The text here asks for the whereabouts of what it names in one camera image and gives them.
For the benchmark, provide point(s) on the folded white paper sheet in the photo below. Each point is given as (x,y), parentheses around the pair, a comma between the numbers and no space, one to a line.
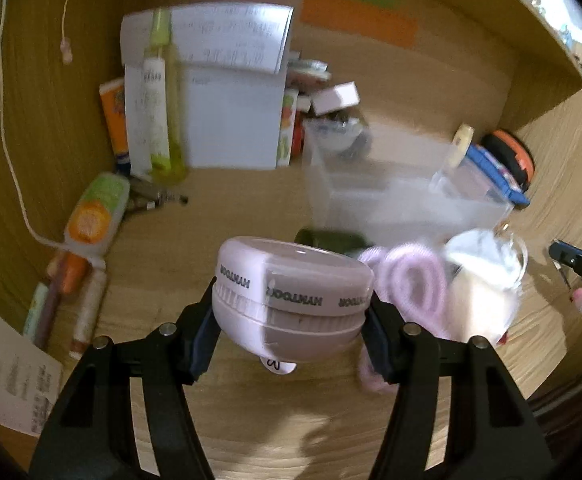
(242,36)

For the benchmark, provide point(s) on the dark green bottle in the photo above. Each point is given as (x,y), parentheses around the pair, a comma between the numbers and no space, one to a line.
(345,243)

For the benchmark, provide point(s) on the fruit pattern book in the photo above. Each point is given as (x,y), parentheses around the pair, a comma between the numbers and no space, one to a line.
(287,121)

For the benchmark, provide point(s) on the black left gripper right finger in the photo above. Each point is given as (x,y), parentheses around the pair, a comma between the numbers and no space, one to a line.
(492,432)

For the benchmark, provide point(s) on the white cotton pad stack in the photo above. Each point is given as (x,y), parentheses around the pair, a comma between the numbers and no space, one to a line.
(484,293)

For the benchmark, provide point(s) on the orange sticky note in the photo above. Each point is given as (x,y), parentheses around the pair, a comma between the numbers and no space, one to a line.
(362,19)

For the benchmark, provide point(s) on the white paper box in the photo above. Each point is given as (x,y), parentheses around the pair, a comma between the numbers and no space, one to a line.
(230,118)

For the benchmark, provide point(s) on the small white pink box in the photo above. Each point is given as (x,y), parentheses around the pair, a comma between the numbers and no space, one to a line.
(334,99)

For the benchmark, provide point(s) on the black orange round case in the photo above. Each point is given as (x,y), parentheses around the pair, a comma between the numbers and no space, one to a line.
(510,151)

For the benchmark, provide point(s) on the orange booklet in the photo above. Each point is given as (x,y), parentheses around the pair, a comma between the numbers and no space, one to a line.
(113,105)

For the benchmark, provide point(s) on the orange pen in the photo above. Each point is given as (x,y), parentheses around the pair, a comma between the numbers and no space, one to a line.
(66,272)

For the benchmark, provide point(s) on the green orange lotion tube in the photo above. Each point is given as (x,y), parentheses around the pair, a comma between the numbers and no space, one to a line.
(96,218)

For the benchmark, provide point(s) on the receipt paper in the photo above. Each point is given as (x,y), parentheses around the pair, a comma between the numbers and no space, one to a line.
(29,383)

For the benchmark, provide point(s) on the yellow spray bottle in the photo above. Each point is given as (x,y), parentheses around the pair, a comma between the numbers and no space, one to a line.
(160,84)

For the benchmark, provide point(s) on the clear plastic bowl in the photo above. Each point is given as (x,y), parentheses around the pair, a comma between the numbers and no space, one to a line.
(336,137)

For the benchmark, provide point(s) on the blue patterned pencil case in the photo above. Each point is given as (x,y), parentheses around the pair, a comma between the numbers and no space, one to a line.
(499,175)

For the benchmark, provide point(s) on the clear plastic storage bin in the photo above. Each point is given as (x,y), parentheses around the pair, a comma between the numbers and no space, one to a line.
(392,187)

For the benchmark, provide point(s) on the pink round mini fan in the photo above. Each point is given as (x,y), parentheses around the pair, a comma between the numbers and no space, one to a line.
(289,302)

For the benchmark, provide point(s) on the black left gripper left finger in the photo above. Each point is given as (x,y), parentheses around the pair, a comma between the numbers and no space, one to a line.
(89,433)

